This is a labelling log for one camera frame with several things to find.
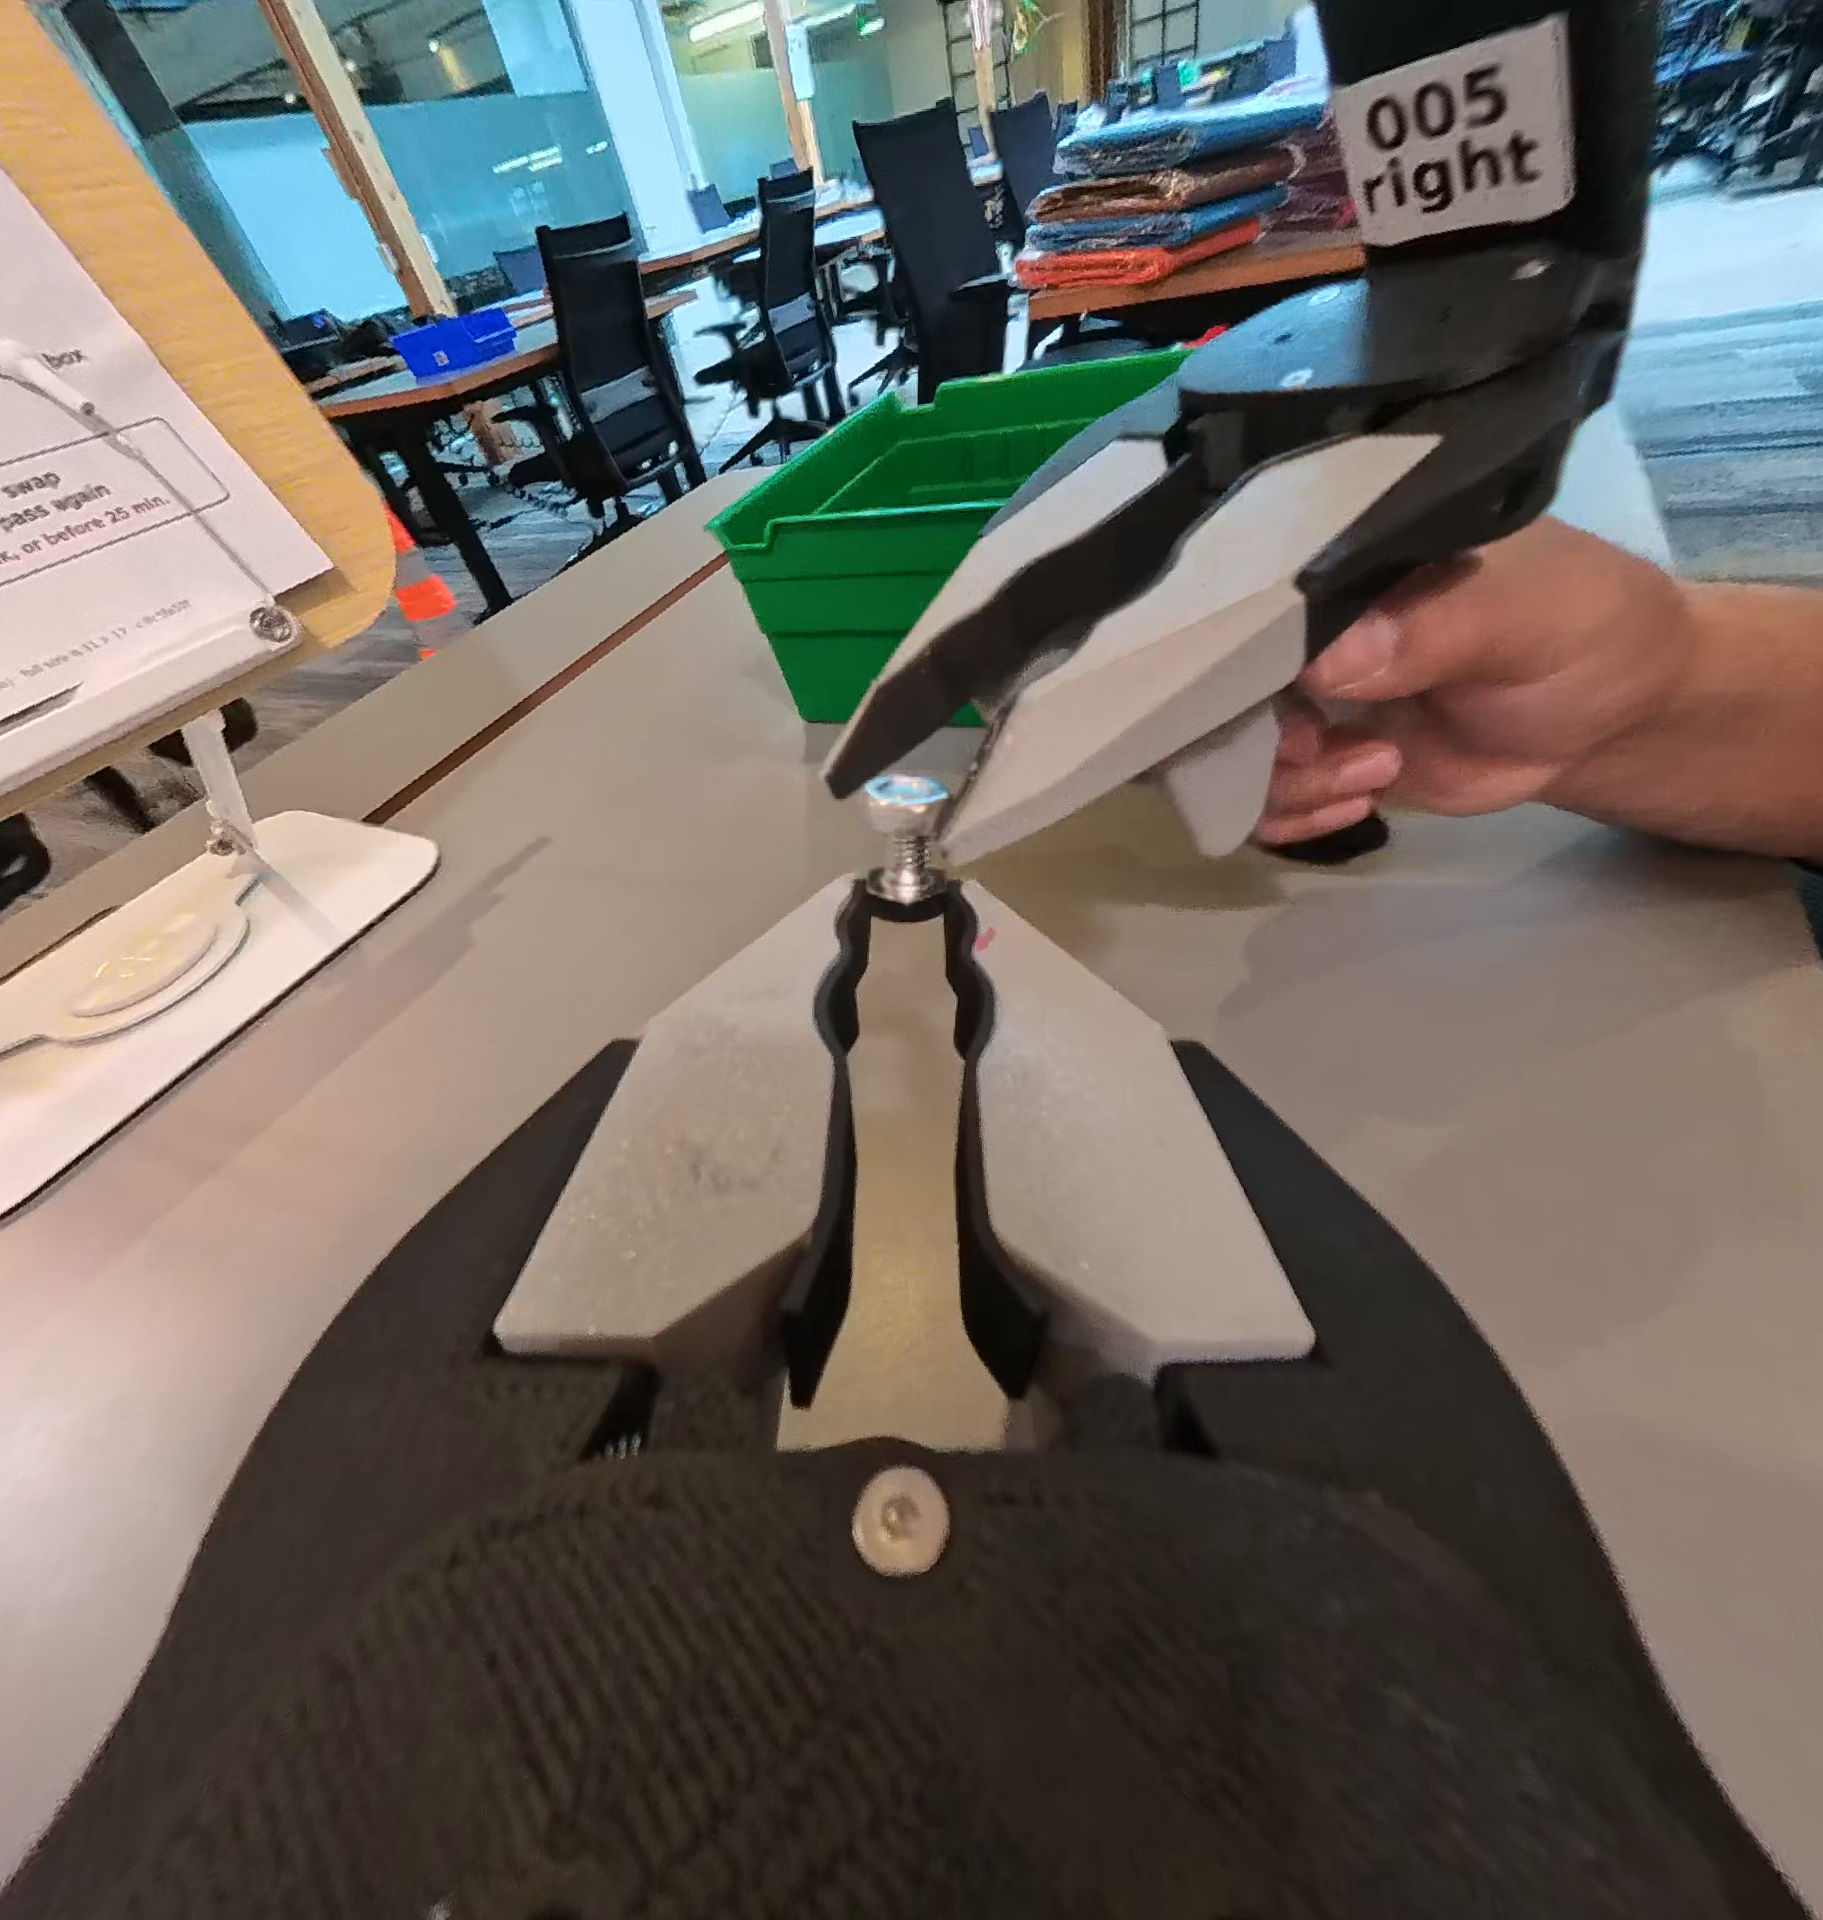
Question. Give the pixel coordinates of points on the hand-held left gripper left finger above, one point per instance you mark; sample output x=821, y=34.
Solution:
x=670, y=1185

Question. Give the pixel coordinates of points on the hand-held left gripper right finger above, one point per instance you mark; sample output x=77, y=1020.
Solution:
x=1136, y=1201

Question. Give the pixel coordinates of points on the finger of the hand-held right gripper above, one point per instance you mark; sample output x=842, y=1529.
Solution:
x=1196, y=631
x=1030, y=556

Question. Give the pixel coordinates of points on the green plastic bin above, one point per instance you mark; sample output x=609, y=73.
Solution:
x=851, y=600

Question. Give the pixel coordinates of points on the medium steel nut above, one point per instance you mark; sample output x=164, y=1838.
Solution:
x=904, y=798

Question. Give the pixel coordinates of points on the medium steel hex bolt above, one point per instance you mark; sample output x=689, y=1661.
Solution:
x=904, y=851

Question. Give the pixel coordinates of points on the person's right hand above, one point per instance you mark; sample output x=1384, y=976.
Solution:
x=1511, y=690

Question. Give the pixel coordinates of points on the stack of folded cloths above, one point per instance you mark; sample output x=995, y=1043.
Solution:
x=1150, y=225

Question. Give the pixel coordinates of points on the black office chair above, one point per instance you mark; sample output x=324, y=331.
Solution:
x=791, y=286
x=1025, y=150
x=597, y=331
x=925, y=210

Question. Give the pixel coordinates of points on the white stand base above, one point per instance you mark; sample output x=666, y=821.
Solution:
x=342, y=885

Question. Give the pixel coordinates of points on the orange traffic cone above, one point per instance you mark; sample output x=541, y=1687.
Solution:
x=428, y=600

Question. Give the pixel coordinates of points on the small blue storage bin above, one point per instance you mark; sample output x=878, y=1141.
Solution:
x=455, y=346

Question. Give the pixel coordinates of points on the printed instruction sheet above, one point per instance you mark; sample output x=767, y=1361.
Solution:
x=41, y=526

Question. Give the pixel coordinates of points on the wooden display board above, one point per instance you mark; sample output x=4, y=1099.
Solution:
x=177, y=181

